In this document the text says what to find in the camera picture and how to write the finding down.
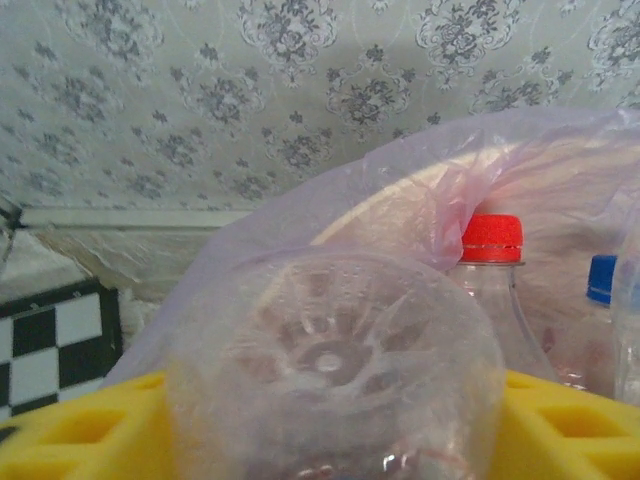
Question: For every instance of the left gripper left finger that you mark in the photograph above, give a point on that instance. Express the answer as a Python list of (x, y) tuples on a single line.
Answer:
[(90, 435)]

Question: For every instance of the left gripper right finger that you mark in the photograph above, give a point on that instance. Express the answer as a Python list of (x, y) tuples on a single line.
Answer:
[(575, 435)]

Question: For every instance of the blue Pepsi bottle blue cap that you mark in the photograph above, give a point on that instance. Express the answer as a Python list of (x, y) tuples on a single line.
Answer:
[(602, 280)]

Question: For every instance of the slim red-band bottle red cap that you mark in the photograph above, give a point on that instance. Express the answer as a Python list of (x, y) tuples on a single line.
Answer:
[(492, 237)]

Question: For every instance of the red label bottle red cap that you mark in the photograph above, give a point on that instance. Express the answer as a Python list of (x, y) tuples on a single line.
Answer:
[(330, 360)]

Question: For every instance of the black white checkerboard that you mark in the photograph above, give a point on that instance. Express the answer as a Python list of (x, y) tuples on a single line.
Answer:
[(75, 340)]

